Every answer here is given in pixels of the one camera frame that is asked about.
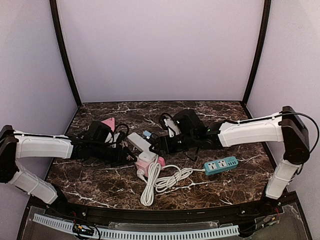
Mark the left black frame post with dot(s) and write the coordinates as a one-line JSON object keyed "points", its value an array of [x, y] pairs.
{"points": [[63, 52]]}

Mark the pink triangular power socket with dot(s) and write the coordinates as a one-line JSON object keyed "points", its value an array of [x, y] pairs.
{"points": [[111, 122]]}

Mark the light blue charger plug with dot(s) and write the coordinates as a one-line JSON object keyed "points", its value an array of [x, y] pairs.
{"points": [[147, 135]]}

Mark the white slotted cable duct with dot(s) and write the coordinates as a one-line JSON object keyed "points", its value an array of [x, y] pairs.
{"points": [[115, 234]]}

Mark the white and pink cube socket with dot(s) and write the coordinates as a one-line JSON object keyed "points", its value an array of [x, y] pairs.
{"points": [[144, 160]]}

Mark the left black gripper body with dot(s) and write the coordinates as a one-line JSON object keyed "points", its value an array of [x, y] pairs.
{"points": [[119, 155]]}

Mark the white power strip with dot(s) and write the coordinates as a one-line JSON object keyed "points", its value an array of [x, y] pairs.
{"points": [[138, 142]]}

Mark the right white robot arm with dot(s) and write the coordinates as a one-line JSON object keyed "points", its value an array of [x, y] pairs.
{"points": [[284, 126]]}

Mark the right black frame post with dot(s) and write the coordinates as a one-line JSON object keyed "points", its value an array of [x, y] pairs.
{"points": [[258, 52]]}

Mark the black frame post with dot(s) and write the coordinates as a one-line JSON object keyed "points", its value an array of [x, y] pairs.
{"points": [[258, 52], [63, 52]]}

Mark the teal power strip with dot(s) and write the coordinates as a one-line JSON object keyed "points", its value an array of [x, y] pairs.
{"points": [[220, 165]]}

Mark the small circuit board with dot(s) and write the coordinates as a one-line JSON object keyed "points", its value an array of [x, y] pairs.
{"points": [[82, 230]]}

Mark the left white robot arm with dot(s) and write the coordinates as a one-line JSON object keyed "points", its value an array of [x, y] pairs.
{"points": [[16, 145]]}

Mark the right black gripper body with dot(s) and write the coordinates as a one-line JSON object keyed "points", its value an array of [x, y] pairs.
{"points": [[160, 145]]}

